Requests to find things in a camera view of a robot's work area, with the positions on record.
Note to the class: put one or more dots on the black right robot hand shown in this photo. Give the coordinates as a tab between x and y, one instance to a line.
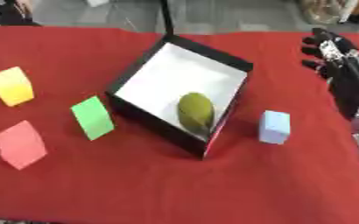
350	84

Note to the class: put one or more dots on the black box white inside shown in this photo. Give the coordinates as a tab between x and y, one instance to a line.
187	73

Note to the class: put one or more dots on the clear plastic bag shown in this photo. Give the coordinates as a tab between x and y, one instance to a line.
326	11

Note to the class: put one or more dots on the light blue block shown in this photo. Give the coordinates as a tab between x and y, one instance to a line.
274	127

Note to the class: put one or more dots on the green toy fruit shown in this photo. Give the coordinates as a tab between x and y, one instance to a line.
195	112

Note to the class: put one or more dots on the black tripod leg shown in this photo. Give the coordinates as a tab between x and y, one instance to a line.
166	17

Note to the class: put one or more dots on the green block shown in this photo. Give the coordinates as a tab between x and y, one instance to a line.
92	117

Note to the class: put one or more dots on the pink block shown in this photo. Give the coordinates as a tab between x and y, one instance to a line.
20	145

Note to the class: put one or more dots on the yellow block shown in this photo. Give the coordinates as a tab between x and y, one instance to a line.
12	86

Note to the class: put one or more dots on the person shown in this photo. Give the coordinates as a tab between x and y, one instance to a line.
11	12

